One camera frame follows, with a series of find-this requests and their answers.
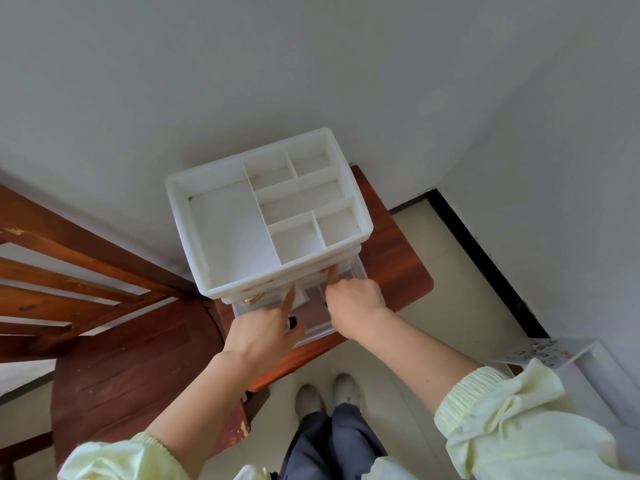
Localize person's left hand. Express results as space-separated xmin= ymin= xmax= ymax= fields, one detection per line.
xmin=222 ymin=287 xmax=304 ymax=386

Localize person's right hand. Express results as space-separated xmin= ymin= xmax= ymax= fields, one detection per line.
xmin=325 ymin=265 xmax=391 ymax=344

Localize white plastic drawer organizer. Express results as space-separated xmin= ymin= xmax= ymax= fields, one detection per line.
xmin=165 ymin=127 xmax=375 ymax=346

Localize person's right forearm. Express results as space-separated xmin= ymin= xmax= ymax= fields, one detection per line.
xmin=362 ymin=313 xmax=640 ymax=480

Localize person's left forearm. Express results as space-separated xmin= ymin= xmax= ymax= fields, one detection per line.
xmin=58 ymin=349 xmax=291 ymax=480

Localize person's dark trousers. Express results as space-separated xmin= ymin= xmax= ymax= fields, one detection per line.
xmin=275 ymin=403 xmax=386 ymax=480

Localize brown wooden cabinet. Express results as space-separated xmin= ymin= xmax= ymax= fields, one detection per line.
xmin=205 ymin=165 xmax=435 ymax=393

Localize wooden slat-back chair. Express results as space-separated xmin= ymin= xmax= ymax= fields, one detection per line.
xmin=0 ymin=185 xmax=251 ymax=480

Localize small white floor rack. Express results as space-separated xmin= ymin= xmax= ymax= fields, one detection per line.
xmin=495 ymin=337 xmax=640 ymax=466

